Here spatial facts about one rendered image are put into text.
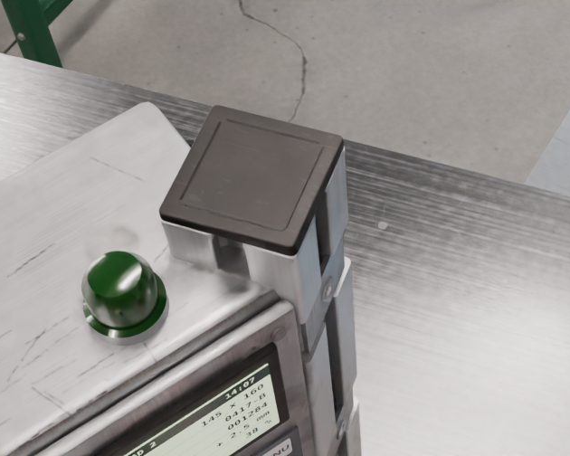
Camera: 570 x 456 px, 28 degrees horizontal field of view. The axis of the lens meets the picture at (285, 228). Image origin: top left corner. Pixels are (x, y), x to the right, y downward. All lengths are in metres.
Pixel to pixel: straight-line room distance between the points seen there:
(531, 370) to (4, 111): 0.63
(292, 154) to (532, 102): 1.98
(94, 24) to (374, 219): 1.49
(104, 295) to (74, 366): 0.03
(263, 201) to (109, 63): 2.12
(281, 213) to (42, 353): 0.08
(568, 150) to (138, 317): 0.90
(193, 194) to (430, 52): 2.06
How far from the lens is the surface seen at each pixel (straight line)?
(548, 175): 1.18
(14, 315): 0.37
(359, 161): 1.18
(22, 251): 0.38
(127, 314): 0.34
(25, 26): 2.27
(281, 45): 2.42
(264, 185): 0.34
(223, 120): 0.36
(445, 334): 1.07
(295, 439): 0.43
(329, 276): 0.39
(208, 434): 0.38
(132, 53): 2.46
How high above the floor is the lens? 1.78
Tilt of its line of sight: 56 degrees down
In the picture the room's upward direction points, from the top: 8 degrees counter-clockwise
